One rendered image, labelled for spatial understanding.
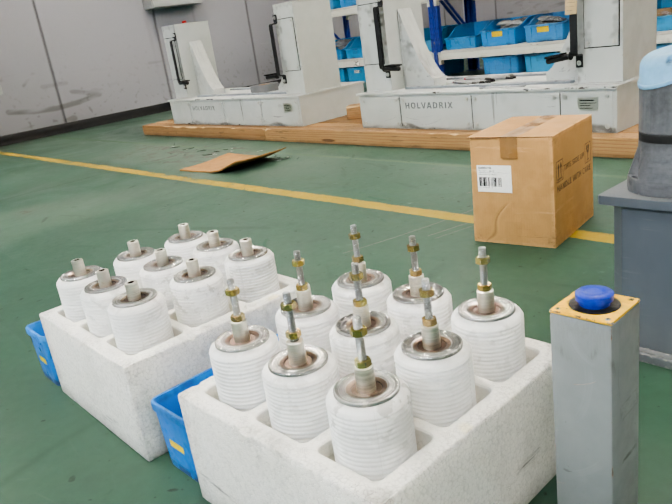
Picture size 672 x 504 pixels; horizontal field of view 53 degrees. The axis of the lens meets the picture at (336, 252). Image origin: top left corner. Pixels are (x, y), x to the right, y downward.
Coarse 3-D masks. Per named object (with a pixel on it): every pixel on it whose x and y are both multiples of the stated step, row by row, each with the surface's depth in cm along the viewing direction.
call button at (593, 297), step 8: (584, 288) 73; (592, 288) 73; (600, 288) 72; (608, 288) 72; (576, 296) 72; (584, 296) 71; (592, 296) 71; (600, 296) 71; (608, 296) 71; (584, 304) 71; (592, 304) 71; (600, 304) 70; (608, 304) 71
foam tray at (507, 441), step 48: (480, 384) 86; (528, 384) 85; (192, 432) 95; (240, 432) 84; (432, 432) 77; (480, 432) 78; (528, 432) 86; (240, 480) 88; (288, 480) 79; (336, 480) 72; (384, 480) 70; (432, 480) 73; (480, 480) 80; (528, 480) 88
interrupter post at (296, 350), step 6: (288, 342) 82; (294, 342) 82; (300, 342) 81; (288, 348) 82; (294, 348) 81; (300, 348) 82; (288, 354) 82; (294, 354) 82; (300, 354) 82; (294, 360) 82; (300, 360) 82; (306, 360) 83
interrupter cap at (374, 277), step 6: (366, 270) 109; (372, 270) 109; (342, 276) 108; (348, 276) 108; (372, 276) 106; (378, 276) 106; (342, 282) 106; (348, 282) 105; (366, 282) 104; (372, 282) 104; (378, 282) 104; (348, 288) 103
